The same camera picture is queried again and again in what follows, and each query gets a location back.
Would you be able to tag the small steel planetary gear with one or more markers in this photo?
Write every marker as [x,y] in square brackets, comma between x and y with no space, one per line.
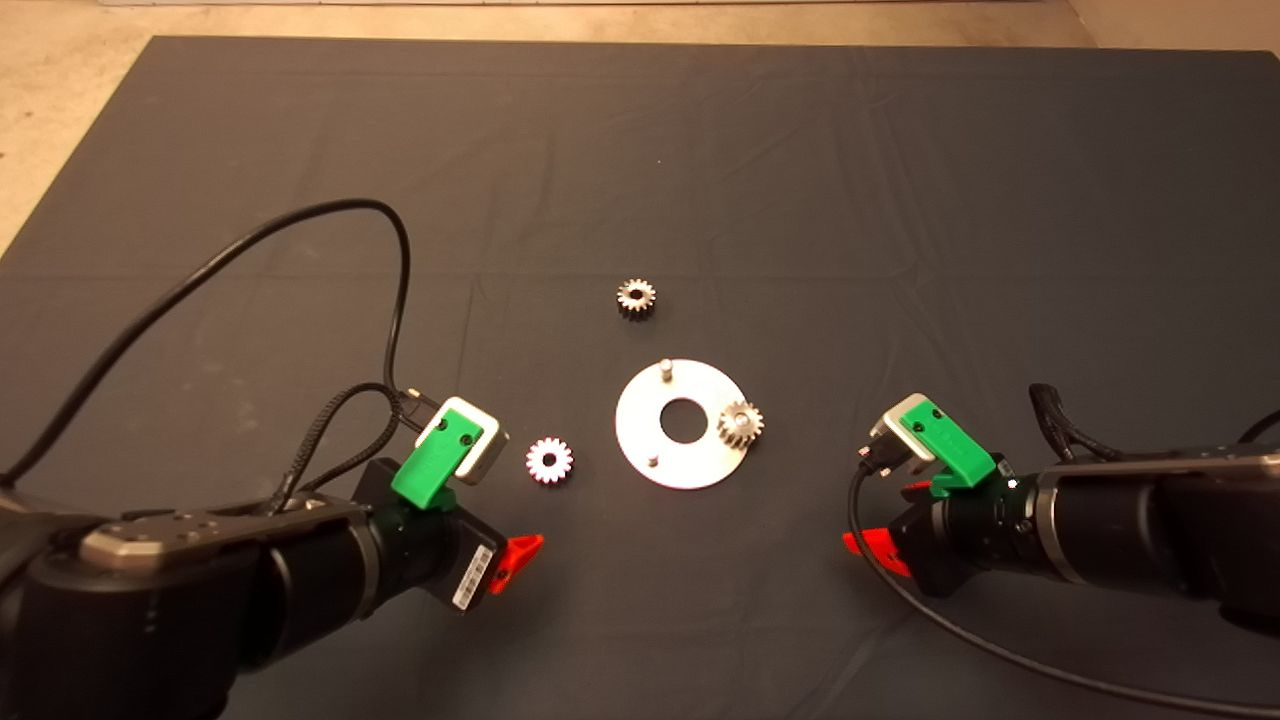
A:
[735,438]
[627,306]
[536,462]

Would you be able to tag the green left camera mount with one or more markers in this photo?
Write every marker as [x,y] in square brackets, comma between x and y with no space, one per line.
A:
[430,470]

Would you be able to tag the round metal carrier plate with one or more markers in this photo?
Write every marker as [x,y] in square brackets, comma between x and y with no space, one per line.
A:
[640,430]

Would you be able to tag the green right camera mount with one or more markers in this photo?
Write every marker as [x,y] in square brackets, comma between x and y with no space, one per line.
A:
[950,445]

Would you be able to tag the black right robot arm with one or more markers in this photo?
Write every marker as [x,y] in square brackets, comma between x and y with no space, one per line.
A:
[1150,530]

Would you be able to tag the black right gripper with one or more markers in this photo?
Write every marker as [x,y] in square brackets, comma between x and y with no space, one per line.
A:
[970,535]

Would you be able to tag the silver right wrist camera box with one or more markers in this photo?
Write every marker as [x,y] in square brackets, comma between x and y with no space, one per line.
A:
[890,430]

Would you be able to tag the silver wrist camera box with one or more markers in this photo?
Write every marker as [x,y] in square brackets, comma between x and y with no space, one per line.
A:
[890,430]
[488,455]

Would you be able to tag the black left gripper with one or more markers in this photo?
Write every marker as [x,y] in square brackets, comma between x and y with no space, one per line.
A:
[440,550]

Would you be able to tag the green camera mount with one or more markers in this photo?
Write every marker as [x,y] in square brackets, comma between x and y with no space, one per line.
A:
[950,445]
[430,470]

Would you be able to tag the dark grey table cloth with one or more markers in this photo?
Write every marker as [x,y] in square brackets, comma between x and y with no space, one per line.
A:
[700,150]

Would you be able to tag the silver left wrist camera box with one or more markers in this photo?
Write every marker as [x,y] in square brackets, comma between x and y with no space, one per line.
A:
[488,455]

